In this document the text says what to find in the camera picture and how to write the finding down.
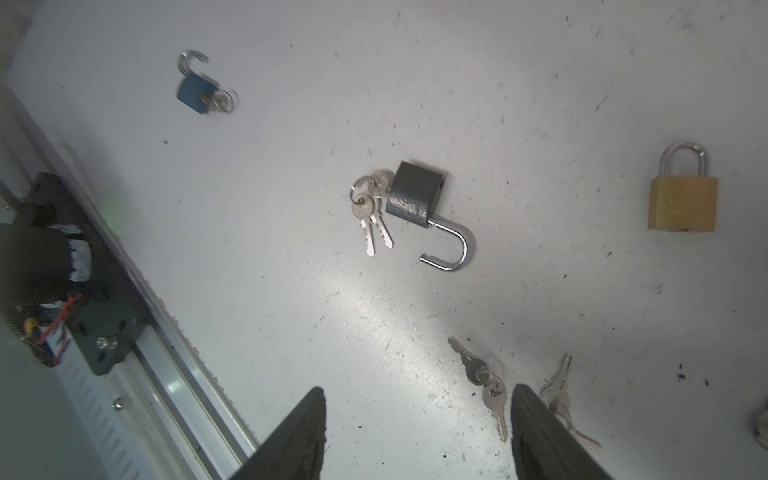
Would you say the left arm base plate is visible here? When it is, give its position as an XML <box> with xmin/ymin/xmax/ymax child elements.
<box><xmin>1</xmin><ymin>173</ymin><xmax>152</xmax><ymax>376</ymax></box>

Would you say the blue padlock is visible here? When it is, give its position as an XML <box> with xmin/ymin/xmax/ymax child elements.
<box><xmin>176</xmin><ymin>49</ymin><xmax>238</xmax><ymax>115</ymax></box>
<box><xmin>753</xmin><ymin>405</ymin><xmax>768</xmax><ymax>451</ymax></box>

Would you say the black padlock with keys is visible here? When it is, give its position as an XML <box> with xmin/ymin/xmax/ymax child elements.
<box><xmin>349</xmin><ymin>161</ymin><xmax>471</xmax><ymax>272</ymax></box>

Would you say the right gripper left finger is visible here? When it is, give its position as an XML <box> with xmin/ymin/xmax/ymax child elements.
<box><xmin>232</xmin><ymin>387</ymin><xmax>327</xmax><ymax>480</ymax></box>

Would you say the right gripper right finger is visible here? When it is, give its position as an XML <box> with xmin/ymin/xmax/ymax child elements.
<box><xmin>510</xmin><ymin>383</ymin><xmax>611</xmax><ymax>480</ymax></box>

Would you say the blue padlock key set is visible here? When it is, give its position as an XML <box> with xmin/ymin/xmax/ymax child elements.
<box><xmin>539</xmin><ymin>354</ymin><xmax>602</xmax><ymax>454</ymax></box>

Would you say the small brass padlock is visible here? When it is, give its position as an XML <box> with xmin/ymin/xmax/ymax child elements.
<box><xmin>647</xmin><ymin>141</ymin><xmax>719</xmax><ymax>232</ymax></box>

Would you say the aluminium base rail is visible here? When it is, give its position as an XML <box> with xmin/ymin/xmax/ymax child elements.
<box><xmin>1</xmin><ymin>88</ymin><xmax>258</xmax><ymax>479</ymax></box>

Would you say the small key pair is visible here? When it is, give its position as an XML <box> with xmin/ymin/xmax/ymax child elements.
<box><xmin>448</xmin><ymin>337</ymin><xmax>508</xmax><ymax>442</ymax></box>

